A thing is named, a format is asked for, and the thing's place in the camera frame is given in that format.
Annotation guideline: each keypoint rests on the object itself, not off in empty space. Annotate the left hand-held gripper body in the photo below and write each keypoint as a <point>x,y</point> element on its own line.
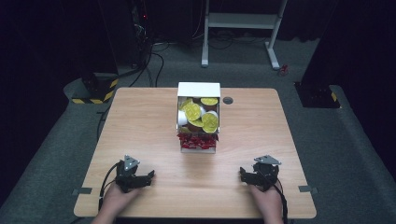
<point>127,179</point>

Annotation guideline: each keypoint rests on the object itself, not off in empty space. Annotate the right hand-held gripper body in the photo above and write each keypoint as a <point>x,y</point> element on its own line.
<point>266,174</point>

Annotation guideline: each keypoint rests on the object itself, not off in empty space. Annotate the person's left hand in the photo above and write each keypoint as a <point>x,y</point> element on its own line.
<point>117,199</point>

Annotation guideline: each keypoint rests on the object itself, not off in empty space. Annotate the person's right hand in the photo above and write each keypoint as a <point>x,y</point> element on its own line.
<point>267,200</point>

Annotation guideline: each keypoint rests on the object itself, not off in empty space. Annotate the grey tape strip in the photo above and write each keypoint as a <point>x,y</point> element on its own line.
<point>81,191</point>
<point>307,188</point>

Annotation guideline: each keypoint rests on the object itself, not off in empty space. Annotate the pile of red packets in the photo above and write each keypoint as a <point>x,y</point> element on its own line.
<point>197,140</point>

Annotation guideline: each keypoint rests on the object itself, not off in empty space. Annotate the pile of yellow-lid cups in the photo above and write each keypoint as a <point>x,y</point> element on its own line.
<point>199,114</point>

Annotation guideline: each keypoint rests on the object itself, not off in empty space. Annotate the yellow-black striped stand base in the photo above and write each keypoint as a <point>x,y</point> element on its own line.
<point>97,90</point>

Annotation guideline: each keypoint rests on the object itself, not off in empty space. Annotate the dark stand base yellow mark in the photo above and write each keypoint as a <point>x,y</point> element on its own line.
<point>317,95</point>

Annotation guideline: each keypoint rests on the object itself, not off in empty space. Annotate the white open-front box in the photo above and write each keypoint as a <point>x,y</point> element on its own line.
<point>198,89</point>

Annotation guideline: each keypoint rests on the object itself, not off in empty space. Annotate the small red floor object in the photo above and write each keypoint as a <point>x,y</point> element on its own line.
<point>282,69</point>

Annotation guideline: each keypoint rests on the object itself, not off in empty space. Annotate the dark computer tower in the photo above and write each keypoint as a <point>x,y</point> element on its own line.
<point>140,31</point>

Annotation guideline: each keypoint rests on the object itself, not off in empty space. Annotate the white metal stand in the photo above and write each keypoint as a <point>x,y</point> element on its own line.
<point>241,21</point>

